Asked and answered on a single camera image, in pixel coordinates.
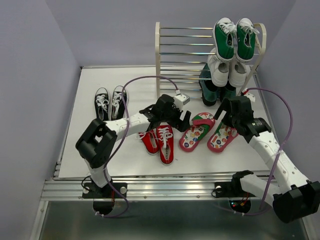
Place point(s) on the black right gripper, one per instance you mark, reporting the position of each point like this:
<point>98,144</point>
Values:
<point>226,106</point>

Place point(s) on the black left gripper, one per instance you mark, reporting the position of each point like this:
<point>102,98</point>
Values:
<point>181,125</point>

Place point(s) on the pink patterned sandal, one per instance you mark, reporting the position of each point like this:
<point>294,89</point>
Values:
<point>201,124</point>
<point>221,138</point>

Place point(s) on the red sneaker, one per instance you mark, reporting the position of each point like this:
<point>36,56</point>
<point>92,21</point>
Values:
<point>150,141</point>
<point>165,139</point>

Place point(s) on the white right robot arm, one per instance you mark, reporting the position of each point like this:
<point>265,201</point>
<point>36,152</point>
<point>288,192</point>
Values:
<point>294,196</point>

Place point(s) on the right dark green shoe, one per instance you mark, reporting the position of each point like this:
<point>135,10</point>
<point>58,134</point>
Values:
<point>227,91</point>

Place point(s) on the dark green shoe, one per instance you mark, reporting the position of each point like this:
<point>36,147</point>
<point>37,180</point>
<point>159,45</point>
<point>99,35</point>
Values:
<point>210,92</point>
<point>227,91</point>

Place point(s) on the left dark green shoe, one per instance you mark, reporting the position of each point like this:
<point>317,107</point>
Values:
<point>210,92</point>

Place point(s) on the right white shoe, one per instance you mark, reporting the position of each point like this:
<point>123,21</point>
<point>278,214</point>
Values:
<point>237,73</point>

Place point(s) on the white shoe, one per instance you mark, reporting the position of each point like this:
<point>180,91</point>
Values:
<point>237,73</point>
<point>219,70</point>

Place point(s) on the left white shoe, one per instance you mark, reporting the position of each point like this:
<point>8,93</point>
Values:
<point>219,70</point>

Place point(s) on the cream metal shoe shelf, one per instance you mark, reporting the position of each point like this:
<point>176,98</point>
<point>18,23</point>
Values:
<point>182,52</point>

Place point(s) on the right black sneaker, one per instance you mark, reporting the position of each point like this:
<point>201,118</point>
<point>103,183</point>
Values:
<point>119,96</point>

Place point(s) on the black sneaker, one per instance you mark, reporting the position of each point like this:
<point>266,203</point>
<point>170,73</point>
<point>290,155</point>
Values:
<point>101,104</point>
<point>119,96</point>

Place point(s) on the right green sneaker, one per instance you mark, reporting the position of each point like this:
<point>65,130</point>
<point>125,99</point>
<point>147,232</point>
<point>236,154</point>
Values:
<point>246,37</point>

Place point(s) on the green sneaker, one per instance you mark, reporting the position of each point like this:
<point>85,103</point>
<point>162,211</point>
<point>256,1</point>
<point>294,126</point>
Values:
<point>246,37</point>
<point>224,31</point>

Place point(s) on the left green sneaker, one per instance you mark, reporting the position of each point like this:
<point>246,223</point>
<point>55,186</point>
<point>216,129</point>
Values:
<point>224,31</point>

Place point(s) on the left black sneaker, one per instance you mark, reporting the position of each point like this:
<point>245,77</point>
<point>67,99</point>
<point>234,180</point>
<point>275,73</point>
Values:
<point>101,104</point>

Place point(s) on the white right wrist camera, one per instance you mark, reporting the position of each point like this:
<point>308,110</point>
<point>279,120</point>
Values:
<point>249,95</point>

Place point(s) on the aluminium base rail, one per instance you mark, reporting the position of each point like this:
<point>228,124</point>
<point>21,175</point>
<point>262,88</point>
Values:
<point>148,188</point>

